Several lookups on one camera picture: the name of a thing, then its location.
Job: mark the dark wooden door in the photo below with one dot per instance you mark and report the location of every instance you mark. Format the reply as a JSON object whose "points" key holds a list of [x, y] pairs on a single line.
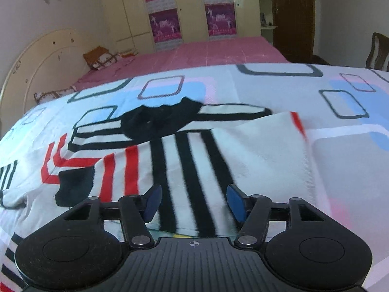
{"points": [[291, 15]]}

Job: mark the wooden chair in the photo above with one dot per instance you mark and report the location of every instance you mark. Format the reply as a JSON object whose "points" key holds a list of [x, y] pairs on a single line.
{"points": [[376, 51]]}

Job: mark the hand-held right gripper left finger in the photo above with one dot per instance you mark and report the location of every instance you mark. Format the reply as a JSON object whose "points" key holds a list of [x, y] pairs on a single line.
{"points": [[153, 202]]}

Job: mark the orange patterned pillow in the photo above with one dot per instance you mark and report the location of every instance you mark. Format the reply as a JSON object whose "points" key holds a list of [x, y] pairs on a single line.
{"points": [[98, 57]]}

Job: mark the brown patterned pillow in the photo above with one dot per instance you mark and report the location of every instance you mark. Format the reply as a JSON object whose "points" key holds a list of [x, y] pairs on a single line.
{"points": [[53, 93]]}

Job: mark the cream wardrobe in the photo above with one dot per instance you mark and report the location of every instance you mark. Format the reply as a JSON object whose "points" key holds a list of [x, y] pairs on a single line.
{"points": [[188, 9]]}

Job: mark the white black red striped shirt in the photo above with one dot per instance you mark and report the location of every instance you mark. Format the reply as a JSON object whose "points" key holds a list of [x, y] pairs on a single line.
{"points": [[194, 158]]}

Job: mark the corner shelf with small items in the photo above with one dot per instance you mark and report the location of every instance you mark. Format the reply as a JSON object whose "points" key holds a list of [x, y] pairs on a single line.
{"points": [[266, 6]]}

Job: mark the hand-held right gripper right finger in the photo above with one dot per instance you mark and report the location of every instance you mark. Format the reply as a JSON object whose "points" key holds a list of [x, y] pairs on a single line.
{"points": [[236, 203]]}

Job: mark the cream round headboard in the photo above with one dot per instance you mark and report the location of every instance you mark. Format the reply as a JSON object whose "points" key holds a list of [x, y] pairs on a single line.
{"points": [[33, 64]]}

